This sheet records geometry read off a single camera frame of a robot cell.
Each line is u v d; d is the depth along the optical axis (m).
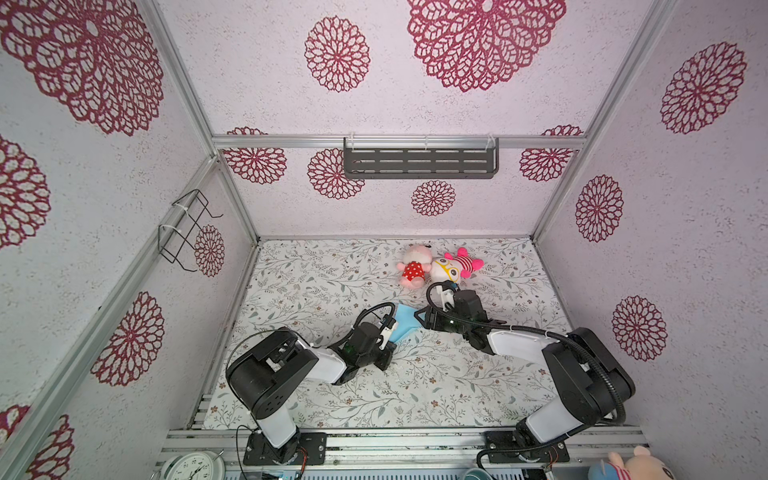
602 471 0.65
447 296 0.83
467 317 0.71
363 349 0.72
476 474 0.68
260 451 0.73
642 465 0.66
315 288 1.06
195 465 0.69
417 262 1.05
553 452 0.72
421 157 0.95
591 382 0.45
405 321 0.97
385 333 0.83
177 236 0.75
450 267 1.02
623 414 0.41
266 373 0.47
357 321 0.73
